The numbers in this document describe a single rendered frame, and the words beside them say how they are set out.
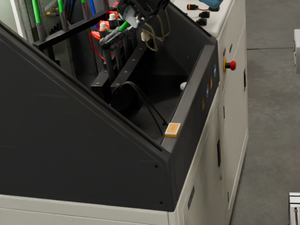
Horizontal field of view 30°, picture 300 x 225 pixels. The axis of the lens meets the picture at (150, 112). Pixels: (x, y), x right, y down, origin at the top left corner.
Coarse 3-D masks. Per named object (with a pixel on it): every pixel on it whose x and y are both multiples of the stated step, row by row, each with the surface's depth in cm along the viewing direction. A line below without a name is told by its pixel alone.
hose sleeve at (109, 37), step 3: (114, 30) 144; (117, 30) 143; (111, 33) 145; (114, 33) 144; (117, 33) 144; (120, 33) 144; (108, 36) 146; (111, 36) 146; (114, 36) 145; (105, 39) 148; (108, 39) 147; (111, 39) 147; (105, 42) 148; (108, 42) 149
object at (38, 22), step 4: (32, 0) 160; (36, 0) 160; (36, 4) 160; (36, 8) 161; (36, 12) 162; (36, 16) 162; (36, 20) 163; (40, 20) 163; (36, 24) 164; (40, 24) 163; (124, 24) 141; (128, 24) 140; (120, 28) 142; (124, 28) 142
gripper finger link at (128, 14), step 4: (128, 8) 133; (132, 8) 131; (124, 12) 134; (128, 12) 134; (132, 12) 132; (120, 16) 137; (124, 16) 136; (128, 16) 135; (132, 16) 133; (124, 20) 140; (128, 20) 136; (132, 20) 134; (132, 24) 136; (136, 24) 134
